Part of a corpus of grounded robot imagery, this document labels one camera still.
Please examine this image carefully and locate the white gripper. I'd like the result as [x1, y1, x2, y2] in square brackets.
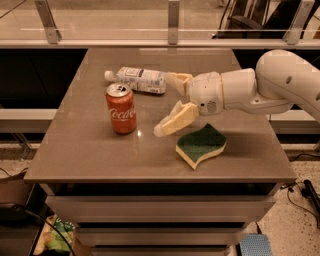
[153, 72, 223, 137]

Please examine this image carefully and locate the red Coca-Cola can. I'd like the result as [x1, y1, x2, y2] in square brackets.
[105, 83, 137, 134]

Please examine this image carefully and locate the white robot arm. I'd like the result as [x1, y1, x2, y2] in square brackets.
[154, 50, 320, 137]

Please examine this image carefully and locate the clear plastic water bottle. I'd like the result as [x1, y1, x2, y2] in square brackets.
[104, 66, 167, 95]

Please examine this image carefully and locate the green and yellow sponge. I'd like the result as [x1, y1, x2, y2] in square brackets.
[176, 123, 227, 170]

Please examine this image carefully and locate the grey drawer cabinet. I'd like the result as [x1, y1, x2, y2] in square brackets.
[26, 48, 296, 256]

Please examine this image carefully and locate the black power strip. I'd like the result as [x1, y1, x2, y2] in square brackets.
[302, 179, 320, 229]

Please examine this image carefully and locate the blue perforated box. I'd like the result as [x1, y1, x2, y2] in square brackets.
[239, 234, 273, 256]

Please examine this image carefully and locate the green snack bag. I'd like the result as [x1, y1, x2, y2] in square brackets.
[33, 215, 75, 256]

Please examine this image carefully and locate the metal railing bracket middle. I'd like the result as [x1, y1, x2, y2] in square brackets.
[168, 0, 180, 45]

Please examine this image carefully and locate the metal railing bracket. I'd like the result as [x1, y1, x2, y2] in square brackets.
[168, 0, 180, 45]
[34, 0, 61, 44]
[283, 0, 315, 45]

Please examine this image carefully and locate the metal railing bracket right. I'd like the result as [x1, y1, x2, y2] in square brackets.
[283, 0, 315, 45]

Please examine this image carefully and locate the black cable on floor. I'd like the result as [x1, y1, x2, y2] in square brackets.
[279, 181, 320, 221]

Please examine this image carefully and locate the metal railing bracket left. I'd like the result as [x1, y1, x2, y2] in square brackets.
[34, 0, 61, 44]

